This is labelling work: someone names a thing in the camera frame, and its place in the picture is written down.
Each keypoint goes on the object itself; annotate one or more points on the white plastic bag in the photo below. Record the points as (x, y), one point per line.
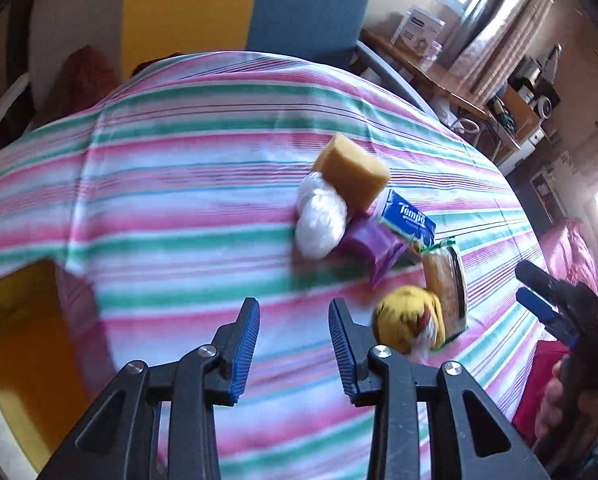
(319, 225)

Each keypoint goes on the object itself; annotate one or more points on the white cardboard product box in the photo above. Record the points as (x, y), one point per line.
(416, 27)

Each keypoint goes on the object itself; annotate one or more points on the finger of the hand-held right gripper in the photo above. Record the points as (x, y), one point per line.
(534, 272)
(534, 305)

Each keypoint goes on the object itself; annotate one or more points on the grey yellow blue chair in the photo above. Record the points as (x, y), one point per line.
(299, 5)

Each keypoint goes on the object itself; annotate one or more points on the white shelf unit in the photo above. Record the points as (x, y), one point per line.
(554, 180)

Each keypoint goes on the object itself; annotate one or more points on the clear cracker packet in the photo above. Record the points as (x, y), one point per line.
(446, 280)

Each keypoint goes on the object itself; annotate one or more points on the yellow sponge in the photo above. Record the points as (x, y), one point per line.
(351, 172)

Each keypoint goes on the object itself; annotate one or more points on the striped pink green tablecloth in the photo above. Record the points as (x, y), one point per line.
(179, 160)

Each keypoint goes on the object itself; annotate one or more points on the brown cardboard box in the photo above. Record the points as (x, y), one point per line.
(519, 107)

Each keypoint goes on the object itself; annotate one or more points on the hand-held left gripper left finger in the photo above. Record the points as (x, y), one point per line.
(244, 350)

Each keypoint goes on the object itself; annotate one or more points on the yellow sock ball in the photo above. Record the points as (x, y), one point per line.
(404, 315)

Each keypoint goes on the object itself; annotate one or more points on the person's right hand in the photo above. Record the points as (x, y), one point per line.
(549, 405)

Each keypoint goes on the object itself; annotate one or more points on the small clear jar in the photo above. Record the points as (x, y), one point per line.
(431, 55)

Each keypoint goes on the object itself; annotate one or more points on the dark maroon cloth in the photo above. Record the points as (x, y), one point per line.
(149, 65)

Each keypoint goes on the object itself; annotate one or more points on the blue tissue pack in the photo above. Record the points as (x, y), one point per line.
(409, 220)

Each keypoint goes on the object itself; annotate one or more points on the gold square tin box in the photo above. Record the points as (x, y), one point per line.
(19, 330)

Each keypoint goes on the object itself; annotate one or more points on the wooden side shelf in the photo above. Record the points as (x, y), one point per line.
(429, 80)

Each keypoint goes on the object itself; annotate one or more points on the beige striped curtain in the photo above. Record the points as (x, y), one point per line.
(504, 35)

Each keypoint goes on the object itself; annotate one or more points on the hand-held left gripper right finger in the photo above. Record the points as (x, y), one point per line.
(344, 355)

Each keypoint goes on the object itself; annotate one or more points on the purple snack packet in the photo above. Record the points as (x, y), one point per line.
(369, 242)

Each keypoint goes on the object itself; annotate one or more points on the person's red clothing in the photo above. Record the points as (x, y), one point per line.
(569, 250)

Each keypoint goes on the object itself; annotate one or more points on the brown crumpled cloth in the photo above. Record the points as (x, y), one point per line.
(84, 80)

